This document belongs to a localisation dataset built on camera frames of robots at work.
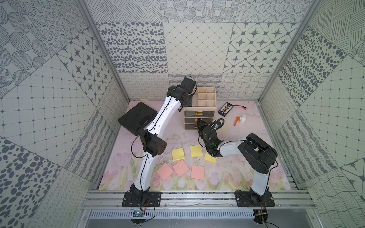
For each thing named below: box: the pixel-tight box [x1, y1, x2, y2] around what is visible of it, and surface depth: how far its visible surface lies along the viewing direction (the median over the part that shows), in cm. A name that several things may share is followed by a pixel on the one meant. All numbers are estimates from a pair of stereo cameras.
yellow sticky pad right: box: [203, 151, 218, 164], surface depth 90 cm
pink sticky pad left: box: [155, 162, 174, 182], surface depth 85 cm
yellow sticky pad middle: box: [190, 144, 203, 158], surface depth 92 cm
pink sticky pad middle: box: [172, 159, 191, 178], surface depth 86 cm
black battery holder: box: [217, 101, 234, 118], surface depth 116 cm
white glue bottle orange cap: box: [233, 114, 247, 127], surface depth 109 cm
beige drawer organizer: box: [183, 86, 217, 130], surface depth 90 cm
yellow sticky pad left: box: [171, 147, 185, 162], surface depth 92 cm
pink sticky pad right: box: [190, 164, 205, 181], surface depth 85 cm
